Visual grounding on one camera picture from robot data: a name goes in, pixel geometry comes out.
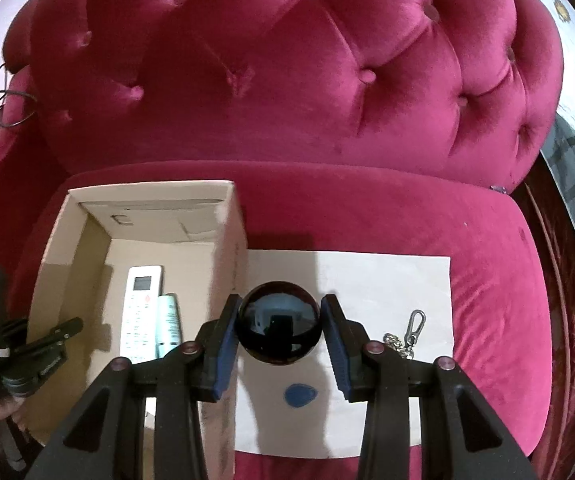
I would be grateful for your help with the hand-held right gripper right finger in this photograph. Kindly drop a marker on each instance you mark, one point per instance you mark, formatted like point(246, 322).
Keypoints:
point(340, 355)

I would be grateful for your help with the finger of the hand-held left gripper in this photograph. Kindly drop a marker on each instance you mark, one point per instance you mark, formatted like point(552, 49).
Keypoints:
point(52, 342)

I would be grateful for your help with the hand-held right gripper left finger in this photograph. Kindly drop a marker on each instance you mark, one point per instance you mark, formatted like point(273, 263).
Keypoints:
point(225, 360)

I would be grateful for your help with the blue key fob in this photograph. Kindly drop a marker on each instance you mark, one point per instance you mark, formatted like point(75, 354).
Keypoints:
point(300, 396)

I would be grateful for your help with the black round glossy container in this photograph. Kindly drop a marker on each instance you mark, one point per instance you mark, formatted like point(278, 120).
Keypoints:
point(280, 320)

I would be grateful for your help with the light blue tube bottle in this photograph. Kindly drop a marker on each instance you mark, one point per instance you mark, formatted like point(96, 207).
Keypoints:
point(168, 320)

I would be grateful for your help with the brown cardboard box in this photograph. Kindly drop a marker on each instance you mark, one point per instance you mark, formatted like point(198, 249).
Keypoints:
point(167, 225)

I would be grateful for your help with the brown paper sheet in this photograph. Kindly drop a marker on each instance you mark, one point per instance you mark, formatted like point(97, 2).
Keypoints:
point(392, 280)

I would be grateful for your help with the white remote control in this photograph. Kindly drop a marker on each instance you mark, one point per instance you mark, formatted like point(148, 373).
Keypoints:
point(140, 310)

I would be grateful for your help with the red velvet tufted sofa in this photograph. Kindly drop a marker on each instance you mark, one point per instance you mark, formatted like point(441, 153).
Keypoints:
point(317, 85)

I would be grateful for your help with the grey striped cloth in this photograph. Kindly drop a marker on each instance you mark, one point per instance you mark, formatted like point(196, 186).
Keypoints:
point(572, 170)

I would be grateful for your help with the star printed wall sheet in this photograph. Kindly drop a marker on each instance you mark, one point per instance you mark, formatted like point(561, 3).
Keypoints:
point(567, 35)

